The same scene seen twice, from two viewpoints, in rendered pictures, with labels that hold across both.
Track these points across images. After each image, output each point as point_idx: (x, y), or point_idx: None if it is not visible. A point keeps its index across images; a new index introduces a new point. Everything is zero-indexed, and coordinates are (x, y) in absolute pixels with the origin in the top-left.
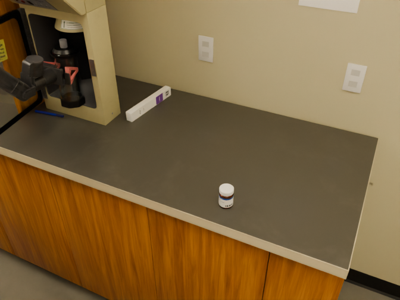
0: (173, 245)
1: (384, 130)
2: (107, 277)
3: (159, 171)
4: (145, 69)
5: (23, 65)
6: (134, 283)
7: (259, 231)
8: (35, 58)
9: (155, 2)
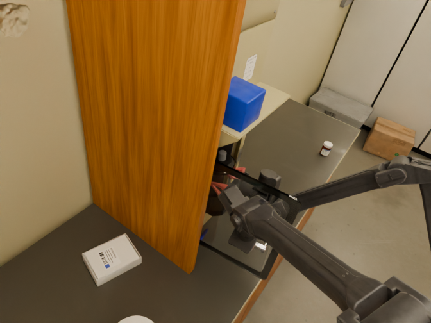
0: None
1: (260, 81)
2: (259, 291)
3: (294, 175)
4: None
5: (277, 184)
6: (274, 267)
7: (342, 147)
8: (267, 172)
9: None
